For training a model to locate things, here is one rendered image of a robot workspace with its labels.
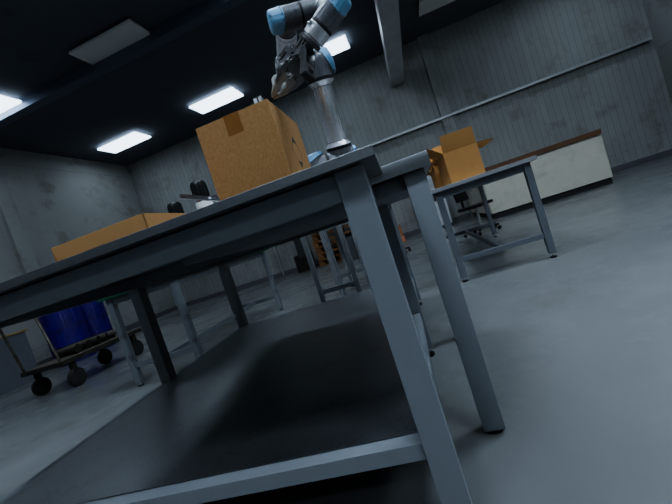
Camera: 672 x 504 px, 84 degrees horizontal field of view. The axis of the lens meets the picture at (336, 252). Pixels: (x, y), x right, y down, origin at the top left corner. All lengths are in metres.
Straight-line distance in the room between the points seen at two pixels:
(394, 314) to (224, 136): 0.73
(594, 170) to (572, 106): 3.28
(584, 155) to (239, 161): 7.45
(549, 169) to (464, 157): 4.93
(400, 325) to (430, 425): 0.22
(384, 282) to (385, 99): 10.03
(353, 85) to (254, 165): 9.84
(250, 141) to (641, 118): 11.01
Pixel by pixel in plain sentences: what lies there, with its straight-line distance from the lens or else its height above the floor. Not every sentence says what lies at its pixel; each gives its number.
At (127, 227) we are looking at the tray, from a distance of 0.95.
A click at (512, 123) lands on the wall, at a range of 10.76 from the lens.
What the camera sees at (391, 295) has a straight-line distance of 0.76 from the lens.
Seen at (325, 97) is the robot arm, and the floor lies 1.26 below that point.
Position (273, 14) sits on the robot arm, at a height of 1.40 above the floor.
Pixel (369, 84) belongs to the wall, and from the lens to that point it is 10.86.
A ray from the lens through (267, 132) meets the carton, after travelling 1.13.
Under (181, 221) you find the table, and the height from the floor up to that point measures 0.82.
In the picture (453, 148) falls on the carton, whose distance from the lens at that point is 3.13.
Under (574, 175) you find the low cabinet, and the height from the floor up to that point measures 0.34.
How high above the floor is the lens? 0.69
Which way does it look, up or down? 3 degrees down
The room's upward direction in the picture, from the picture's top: 18 degrees counter-clockwise
